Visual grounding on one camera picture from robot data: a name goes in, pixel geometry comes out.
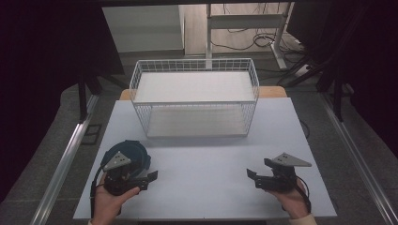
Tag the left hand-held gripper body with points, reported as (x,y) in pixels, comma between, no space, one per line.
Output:
(117,161)

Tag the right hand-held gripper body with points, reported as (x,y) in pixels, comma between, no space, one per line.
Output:
(283,179)

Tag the dark blue bowl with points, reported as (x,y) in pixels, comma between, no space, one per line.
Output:
(139,154)

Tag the person's right hand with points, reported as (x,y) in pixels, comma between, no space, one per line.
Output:
(291,201)

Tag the person's left hand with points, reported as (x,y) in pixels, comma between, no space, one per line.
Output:
(108,203)

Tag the wooden table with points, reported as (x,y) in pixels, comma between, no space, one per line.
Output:
(272,92)

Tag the black metal stand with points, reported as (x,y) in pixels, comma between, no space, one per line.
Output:
(83,97)
(336,93)

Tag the white power strip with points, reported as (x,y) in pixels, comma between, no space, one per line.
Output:
(302,70)

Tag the black curtain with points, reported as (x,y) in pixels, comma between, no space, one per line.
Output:
(366,62)
(47,62)

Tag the white cabinet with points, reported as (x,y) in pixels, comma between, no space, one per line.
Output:
(142,28)

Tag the aluminium rail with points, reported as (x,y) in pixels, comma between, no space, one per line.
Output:
(64,162)
(356,156)

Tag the white desk frame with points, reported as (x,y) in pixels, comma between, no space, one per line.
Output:
(247,22)

